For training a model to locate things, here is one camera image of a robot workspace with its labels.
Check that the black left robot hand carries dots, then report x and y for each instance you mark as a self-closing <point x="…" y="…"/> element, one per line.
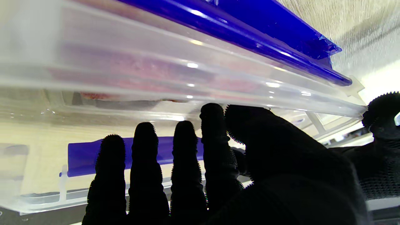
<point x="384" y="156"/>

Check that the clear container with blue clips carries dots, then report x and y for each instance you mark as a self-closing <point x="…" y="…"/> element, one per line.
<point x="125" y="47"/>

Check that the pink bacon slices stack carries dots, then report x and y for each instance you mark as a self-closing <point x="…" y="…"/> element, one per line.
<point x="140" y="68"/>

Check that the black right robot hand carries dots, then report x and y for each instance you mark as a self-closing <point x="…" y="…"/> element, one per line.
<point x="281" y="175"/>

